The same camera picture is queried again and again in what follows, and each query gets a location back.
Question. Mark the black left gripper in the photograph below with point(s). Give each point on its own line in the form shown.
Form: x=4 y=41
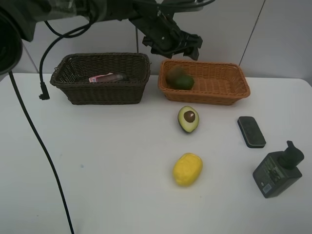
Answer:
x=165 y=38

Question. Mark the brown kiwi fruit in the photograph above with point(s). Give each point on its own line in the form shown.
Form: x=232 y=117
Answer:
x=174 y=73

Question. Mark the dark green whole avocado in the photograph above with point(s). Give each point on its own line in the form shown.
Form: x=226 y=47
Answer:
x=183 y=82

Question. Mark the halved avocado with pit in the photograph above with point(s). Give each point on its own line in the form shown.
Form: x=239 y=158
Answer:
x=188 y=119

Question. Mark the grey translucent plastic cup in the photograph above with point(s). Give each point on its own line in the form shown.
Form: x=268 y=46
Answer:
x=118 y=77

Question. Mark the dark green pump bottle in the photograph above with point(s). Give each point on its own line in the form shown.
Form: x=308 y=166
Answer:
x=278 y=171

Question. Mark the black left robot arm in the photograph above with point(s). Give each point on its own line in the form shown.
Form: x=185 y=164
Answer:
x=18 y=19

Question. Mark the orange wicker basket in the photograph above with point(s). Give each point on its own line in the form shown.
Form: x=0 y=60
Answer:
x=216 y=83

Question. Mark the yellow lemon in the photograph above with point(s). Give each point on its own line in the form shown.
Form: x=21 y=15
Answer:
x=187 y=169

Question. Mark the dark brown wicker basket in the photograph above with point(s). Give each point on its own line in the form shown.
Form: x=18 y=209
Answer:
x=72 y=74

